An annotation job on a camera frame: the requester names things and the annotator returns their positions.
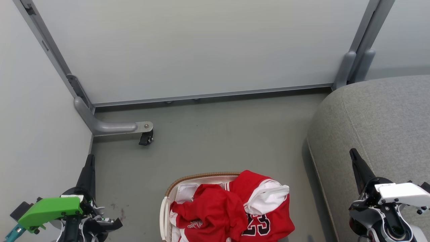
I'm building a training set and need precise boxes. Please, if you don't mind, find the teal cable connector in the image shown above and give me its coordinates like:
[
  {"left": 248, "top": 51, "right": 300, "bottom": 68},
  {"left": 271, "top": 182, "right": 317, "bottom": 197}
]
[{"left": 4, "top": 224, "right": 25, "bottom": 242}]

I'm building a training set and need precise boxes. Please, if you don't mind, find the grey partition post with foot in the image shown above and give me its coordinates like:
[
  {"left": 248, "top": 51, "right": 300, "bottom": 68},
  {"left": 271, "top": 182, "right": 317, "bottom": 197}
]
[
  {"left": 333, "top": 0, "right": 396, "bottom": 90},
  {"left": 13, "top": 0, "right": 154, "bottom": 137}
]

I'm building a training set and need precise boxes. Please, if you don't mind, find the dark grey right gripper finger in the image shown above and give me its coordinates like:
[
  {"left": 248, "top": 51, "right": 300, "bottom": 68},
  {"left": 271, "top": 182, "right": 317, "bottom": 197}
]
[{"left": 349, "top": 148, "right": 376, "bottom": 195}]

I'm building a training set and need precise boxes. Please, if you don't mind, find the red jersey number 23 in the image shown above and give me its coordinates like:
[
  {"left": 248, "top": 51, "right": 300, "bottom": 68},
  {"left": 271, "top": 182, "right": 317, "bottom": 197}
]
[{"left": 223, "top": 170, "right": 296, "bottom": 242}]

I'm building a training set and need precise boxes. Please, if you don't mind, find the grey fabric sofa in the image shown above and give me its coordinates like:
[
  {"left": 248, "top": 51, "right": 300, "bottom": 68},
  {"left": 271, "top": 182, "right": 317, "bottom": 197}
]
[{"left": 307, "top": 75, "right": 430, "bottom": 242}]

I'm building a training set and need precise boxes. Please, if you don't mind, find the black caster wheel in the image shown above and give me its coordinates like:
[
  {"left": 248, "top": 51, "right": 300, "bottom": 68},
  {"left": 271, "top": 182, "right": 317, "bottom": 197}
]
[{"left": 139, "top": 129, "right": 154, "bottom": 146}]

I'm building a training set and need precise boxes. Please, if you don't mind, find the white partition panel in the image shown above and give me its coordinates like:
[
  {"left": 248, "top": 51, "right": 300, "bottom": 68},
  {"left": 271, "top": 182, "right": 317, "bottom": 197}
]
[
  {"left": 32, "top": 0, "right": 370, "bottom": 107},
  {"left": 0, "top": 0, "right": 94, "bottom": 242},
  {"left": 364, "top": 0, "right": 430, "bottom": 81}
]

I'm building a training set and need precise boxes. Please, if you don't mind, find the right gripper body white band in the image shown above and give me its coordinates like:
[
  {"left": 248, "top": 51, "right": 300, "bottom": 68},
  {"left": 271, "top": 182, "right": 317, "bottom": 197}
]
[{"left": 361, "top": 177, "right": 430, "bottom": 215}]

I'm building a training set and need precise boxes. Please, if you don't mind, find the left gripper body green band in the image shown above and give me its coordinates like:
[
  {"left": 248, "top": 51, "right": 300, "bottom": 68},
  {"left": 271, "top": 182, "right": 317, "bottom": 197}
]
[{"left": 18, "top": 188, "right": 101, "bottom": 234}]

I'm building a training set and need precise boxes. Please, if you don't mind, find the wicker rim laundry basket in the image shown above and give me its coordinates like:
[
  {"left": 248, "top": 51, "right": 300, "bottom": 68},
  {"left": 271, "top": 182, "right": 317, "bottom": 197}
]
[{"left": 160, "top": 172, "right": 243, "bottom": 242}]

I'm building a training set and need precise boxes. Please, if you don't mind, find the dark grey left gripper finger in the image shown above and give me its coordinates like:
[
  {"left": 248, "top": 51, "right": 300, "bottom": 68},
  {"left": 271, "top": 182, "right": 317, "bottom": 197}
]
[{"left": 75, "top": 154, "right": 97, "bottom": 199}]

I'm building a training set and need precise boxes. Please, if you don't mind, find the plain red garment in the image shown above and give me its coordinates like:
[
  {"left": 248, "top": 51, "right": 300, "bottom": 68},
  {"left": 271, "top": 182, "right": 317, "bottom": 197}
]
[{"left": 170, "top": 183, "right": 251, "bottom": 242}]

